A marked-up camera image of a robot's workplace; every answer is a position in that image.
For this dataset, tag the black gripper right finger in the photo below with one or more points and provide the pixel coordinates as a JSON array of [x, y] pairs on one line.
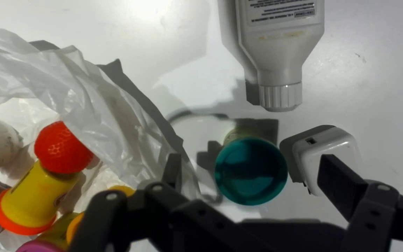
[[372, 208]]

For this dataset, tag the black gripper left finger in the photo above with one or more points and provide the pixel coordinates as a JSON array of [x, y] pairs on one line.
[[160, 214]]

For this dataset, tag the teal-lid play-dough tub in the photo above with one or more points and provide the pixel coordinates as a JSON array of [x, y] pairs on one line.
[[249, 169]]

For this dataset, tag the yellow-lid play-dough tub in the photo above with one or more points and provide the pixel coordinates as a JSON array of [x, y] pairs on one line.
[[92, 229]]

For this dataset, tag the small white square box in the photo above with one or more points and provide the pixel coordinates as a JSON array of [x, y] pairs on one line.
[[302, 152]]

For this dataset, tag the clear crumpled plastic bag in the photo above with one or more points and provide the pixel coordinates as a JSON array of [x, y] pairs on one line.
[[40, 82]]

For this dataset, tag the large white plastic bottle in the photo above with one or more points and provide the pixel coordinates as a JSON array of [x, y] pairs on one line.
[[271, 39]]

